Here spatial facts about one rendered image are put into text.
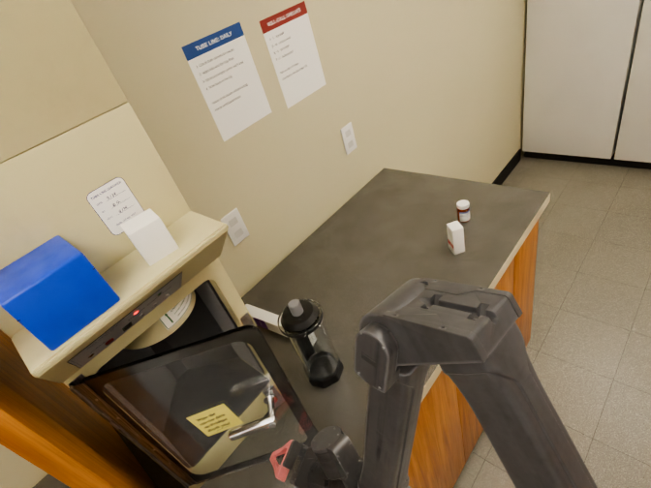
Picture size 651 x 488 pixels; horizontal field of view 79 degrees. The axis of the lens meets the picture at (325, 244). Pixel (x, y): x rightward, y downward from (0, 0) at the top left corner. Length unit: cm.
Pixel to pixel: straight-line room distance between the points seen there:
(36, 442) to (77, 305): 20
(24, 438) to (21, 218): 29
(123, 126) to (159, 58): 53
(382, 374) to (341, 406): 65
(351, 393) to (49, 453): 63
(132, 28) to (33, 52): 54
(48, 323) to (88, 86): 32
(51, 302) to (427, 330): 45
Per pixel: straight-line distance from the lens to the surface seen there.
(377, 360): 39
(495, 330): 36
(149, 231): 64
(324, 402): 106
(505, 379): 36
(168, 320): 83
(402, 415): 49
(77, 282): 60
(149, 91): 118
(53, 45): 67
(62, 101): 67
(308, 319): 90
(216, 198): 130
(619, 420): 214
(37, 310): 60
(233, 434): 78
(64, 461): 74
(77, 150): 68
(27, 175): 66
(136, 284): 64
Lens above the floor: 182
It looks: 36 degrees down
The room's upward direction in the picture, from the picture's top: 19 degrees counter-clockwise
